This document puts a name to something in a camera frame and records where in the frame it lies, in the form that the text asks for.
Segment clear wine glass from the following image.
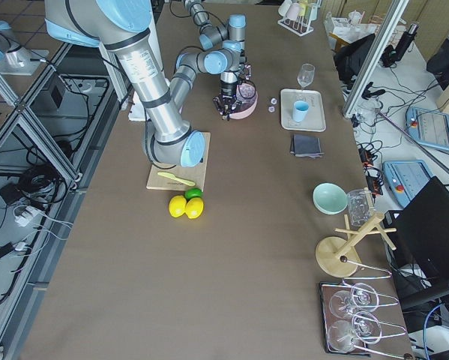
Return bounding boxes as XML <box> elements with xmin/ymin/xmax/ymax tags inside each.
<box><xmin>297</xmin><ymin>63</ymin><xmax>316</xmax><ymax>90</ymax></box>

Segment yellow plastic knife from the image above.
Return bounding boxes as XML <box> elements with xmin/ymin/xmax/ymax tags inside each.
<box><xmin>157</xmin><ymin>172</ymin><xmax>196</xmax><ymax>187</ymax></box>

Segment black monitor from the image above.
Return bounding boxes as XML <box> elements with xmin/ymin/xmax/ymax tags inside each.
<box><xmin>392</xmin><ymin>177</ymin><xmax>449</xmax><ymax>280</ymax></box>

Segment black tray with glasses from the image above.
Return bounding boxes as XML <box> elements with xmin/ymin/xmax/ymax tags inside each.
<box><xmin>319</xmin><ymin>283</ymin><xmax>413</xmax><ymax>359</ymax></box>

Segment blue teach pendant near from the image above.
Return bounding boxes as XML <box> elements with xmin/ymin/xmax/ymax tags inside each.
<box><xmin>382</xmin><ymin>160</ymin><xmax>433</xmax><ymax>208</ymax></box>

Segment bamboo cutting board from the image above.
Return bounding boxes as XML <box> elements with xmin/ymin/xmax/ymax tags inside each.
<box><xmin>146</xmin><ymin>132</ymin><xmax>211</xmax><ymax>191</ymax></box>

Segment wooden glass holder stand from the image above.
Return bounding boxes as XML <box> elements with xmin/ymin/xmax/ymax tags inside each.
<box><xmin>315</xmin><ymin>212</ymin><xmax>397</xmax><ymax>278</ymax></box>

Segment pile of clear ice cubes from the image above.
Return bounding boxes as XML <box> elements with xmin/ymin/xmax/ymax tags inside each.
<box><xmin>236</xmin><ymin>83</ymin><xmax>256</xmax><ymax>104</ymax></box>

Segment white wire cup rack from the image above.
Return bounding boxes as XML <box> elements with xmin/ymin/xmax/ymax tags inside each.
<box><xmin>277</xmin><ymin>0</ymin><xmax>322</xmax><ymax>37</ymax></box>

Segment blue teach pendant far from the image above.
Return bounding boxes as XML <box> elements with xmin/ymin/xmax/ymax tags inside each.
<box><xmin>406</xmin><ymin>106</ymin><xmax>449</xmax><ymax>152</ymax></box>

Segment yellow lemon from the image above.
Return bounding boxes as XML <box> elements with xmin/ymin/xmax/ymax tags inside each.
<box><xmin>185</xmin><ymin>197</ymin><xmax>204</xmax><ymax>219</ymax></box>
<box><xmin>168</xmin><ymin>195</ymin><xmax>187</xmax><ymax>218</ymax></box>

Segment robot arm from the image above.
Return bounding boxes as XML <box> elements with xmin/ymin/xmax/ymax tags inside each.
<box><xmin>183</xmin><ymin>1</ymin><xmax>247</xmax><ymax>97</ymax></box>
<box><xmin>45</xmin><ymin>1</ymin><xmax>247</xmax><ymax>167</ymax></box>

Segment blue plastic cup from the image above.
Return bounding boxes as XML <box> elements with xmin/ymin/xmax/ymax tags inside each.
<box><xmin>292</xmin><ymin>100</ymin><xmax>309</xmax><ymax>123</ymax></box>

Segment mint green bowl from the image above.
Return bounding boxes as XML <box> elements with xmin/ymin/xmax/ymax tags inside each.
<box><xmin>313</xmin><ymin>183</ymin><xmax>347</xmax><ymax>215</ymax></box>

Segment green lime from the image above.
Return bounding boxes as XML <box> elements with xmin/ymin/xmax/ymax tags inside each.
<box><xmin>184</xmin><ymin>187</ymin><xmax>202</xmax><ymax>200</ymax></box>

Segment yellow lemon lower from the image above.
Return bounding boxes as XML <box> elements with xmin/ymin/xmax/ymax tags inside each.
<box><xmin>168</xmin><ymin>195</ymin><xmax>187</xmax><ymax>218</ymax></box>

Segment aluminium frame post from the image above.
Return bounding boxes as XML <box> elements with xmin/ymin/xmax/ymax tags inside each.
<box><xmin>343</xmin><ymin>0</ymin><xmax>409</xmax><ymax>119</ymax></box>

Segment blue teach pendant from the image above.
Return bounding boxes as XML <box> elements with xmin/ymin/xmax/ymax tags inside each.
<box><xmin>406</xmin><ymin>106</ymin><xmax>449</xmax><ymax>152</ymax></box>
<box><xmin>382</xmin><ymin>160</ymin><xmax>433</xmax><ymax>208</ymax></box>

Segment yellow lemon upper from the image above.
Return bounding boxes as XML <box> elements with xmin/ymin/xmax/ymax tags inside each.
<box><xmin>185</xmin><ymin>197</ymin><xmax>204</xmax><ymax>219</ymax></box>

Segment cream serving tray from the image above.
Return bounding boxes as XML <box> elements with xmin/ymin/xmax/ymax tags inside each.
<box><xmin>280</xmin><ymin>88</ymin><xmax>326</xmax><ymax>132</ymax></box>

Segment pink bowl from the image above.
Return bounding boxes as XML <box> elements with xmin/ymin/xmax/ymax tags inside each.
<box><xmin>229</xmin><ymin>90</ymin><xmax>259</xmax><ymax>119</ymax></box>

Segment grey folded cloth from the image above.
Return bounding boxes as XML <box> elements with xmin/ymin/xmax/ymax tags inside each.
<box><xmin>290</xmin><ymin>133</ymin><xmax>323</xmax><ymax>158</ymax></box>

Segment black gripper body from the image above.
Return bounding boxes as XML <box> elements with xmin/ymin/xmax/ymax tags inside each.
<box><xmin>213</xmin><ymin>80</ymin><xmax>242</xmax><ymax>120</ymax></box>
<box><xmin>238</xmin><ymin>63</ymin><xmax>252</xmax><ymax>85</ymax></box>

